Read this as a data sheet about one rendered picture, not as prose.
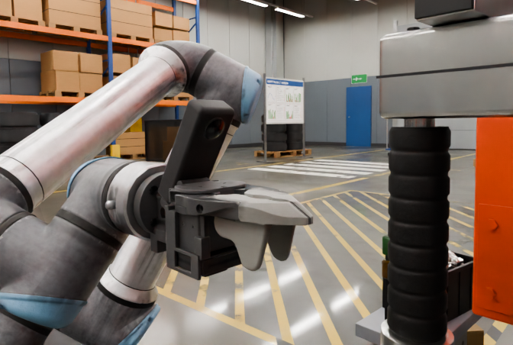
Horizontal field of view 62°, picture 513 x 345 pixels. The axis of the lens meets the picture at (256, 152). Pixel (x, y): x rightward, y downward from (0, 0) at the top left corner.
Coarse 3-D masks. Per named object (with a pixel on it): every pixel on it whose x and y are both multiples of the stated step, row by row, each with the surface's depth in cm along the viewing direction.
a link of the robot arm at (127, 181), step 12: (132, 168) 48; (144, 168) 47; (156, 168) 48; (120, 180) 48; (132, 180) 46; (108, 192) 48; (120, 192) 46; (132, 192) 46; (108, 204) 47; (120, 204) 46; (132, 204) 46; (120, 216) 46; (132, 216) 46; (120, 228) 49; (132, 228) 46
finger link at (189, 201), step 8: (176, 200) 38; (184, 200) 37; (192, 200) 36; (200, 200) 36; (208, 200) 35; (216, 200) 35; (224, 200) 35; (192, 208) 36; (200, 208) 36; (208, 208) 35; (216, 208) 35; (224, 208) 35; (232, 208) 35; (216, 216) 36; (224, 216) 35; (232, 216) 35
